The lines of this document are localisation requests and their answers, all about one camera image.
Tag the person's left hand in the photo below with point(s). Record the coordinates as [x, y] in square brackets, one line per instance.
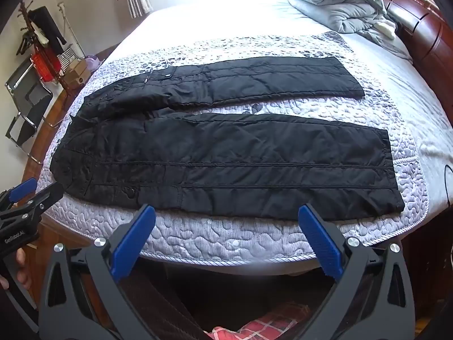
[24, 269]

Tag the black folding chair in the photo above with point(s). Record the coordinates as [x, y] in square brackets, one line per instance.
[33, 111]

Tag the small white cloth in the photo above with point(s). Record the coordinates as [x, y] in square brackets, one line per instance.
[385, 28]

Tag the grey duvet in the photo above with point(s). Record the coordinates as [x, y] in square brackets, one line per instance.
[346, 10]

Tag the cardboard box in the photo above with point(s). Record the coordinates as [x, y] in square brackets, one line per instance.
[76, 72]

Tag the light blue bed sheet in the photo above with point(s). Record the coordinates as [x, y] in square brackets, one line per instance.
[407, 113]

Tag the purple cloth bundle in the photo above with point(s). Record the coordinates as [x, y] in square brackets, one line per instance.
[93, 63]

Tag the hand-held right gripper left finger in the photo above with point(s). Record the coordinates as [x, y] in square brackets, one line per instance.
[132, 242]

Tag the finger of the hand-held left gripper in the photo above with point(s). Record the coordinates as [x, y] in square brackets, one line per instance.
[22, 189]
[46, 198]

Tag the red bag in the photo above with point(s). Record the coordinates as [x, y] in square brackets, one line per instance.
[44, 65]

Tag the black padded pants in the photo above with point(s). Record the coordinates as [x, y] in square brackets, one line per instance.
[247, 170]

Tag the black hanging garment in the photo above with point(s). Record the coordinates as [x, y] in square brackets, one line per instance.
[47, 24]

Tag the wooden headboard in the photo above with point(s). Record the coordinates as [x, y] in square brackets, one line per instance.
[428, 32]

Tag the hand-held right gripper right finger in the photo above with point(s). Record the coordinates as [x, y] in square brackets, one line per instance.
[322, 242]

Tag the quilted lilac bedspread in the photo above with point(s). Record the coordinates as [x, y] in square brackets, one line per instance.
[212, 235]

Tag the wooden coat rack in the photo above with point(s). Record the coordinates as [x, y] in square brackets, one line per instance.
[26, 16]

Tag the red plaid cloth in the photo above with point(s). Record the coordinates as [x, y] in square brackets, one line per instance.
[247, 327]

